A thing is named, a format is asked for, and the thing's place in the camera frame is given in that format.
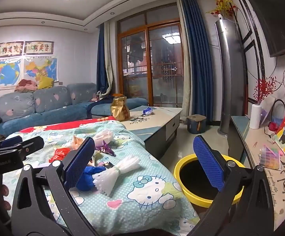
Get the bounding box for television cabinet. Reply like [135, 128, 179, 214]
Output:
[227, 115, 285, 231]

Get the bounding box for wall television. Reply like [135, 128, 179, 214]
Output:
[241, 0, 285, 57]

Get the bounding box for grey tower air conditioner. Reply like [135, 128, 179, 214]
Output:
[215, 18, 246, 137]

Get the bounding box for yellow pillow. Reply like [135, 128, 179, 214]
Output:
[38, 75, 55, 89]

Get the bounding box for white paper roll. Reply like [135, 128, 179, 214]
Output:
[249, 104, 262, 129]

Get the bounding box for colourful bead box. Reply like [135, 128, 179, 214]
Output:
[258, 144, 282, 171]

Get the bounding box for world map poster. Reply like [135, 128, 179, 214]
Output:
[0, 58, 22, 91]

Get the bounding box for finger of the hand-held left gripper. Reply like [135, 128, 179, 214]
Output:
[0, 137, 45, 158]
[0, 135, 23, 153]

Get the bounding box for yellow trash bin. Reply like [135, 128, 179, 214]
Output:
[174, 154, 246, 208]

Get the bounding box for yellow artificial flowers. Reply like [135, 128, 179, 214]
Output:
[205, 0, 239, 20]

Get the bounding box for red printed cloth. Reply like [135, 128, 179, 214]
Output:
[19, 118, 117, 134]

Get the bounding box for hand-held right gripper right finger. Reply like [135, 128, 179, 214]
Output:
[180, 135, 275, 236]

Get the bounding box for grey coffee table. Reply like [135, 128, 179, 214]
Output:
[119, 106, 183, 160]

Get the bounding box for hanging dark garment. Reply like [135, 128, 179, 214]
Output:
[128, 36, 148, 63]

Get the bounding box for person's left hand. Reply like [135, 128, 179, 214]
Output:
[0, 184, 12, 211]

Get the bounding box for purple snack wrapper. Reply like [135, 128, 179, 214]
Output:
[94, 140, 116, 157]

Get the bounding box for blue storage stool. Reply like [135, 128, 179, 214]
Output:
[187, 114, 207, 135]

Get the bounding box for pile of clothes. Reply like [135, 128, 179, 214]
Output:
[15, 79, 38, 93]

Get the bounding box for red plastic bag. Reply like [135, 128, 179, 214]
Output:
[49, 148, 71, 163]

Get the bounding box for red berry branches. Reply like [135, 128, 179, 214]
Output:
[253, 77, 277, 105]

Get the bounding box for golden paper bag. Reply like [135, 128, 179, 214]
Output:
[110, 95, 130, 122]

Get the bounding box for country map poster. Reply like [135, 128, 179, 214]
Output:
[22, 58, 59, 83]

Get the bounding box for blue sofa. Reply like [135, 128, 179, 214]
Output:
[0, 82, 149, 138]

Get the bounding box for calligraphy poster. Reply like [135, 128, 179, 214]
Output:
[0, 41, 24, 59]
[24, 41, 55, 55]

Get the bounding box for purple white picture board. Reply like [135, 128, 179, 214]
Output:
[260, 95, 277, 126]

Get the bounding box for blue plastic bag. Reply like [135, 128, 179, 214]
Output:
[76, 165, 106, 192]

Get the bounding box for dark blue cloth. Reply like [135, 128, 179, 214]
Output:
[86, 96, 116, 118]

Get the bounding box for translucent orange plastic bag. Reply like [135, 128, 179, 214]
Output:
[70, 135, 86, 150]

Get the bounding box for white cable tie bundle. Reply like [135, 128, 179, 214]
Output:
[93, 154, 141, 197]

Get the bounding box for blue curtain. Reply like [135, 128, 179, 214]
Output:
[177, 0, 215, 122]
[96, 21, 117, 96]

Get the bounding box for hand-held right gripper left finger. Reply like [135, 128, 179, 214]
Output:
[11, 136, 101, 236]

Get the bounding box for wooden sliding glass door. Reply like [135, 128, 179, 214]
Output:
[116, 6, 186, 107]

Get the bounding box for cartoon cat printed blanket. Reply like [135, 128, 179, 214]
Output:
[2, 120, 200, 230]

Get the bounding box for white plastic bag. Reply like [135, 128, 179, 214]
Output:
[92, 130, 114, 148]

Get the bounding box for grey heart print cushion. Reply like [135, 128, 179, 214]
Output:
[33, 87, 72, 113]
[67, 83, 97, 105]
[0, 93, 35, 122]

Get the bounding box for black wire hoop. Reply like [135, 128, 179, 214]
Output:
[271, 99, 285, 126]

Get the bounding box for black snack packet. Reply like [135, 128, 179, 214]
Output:
[97, 161, 114, 170]

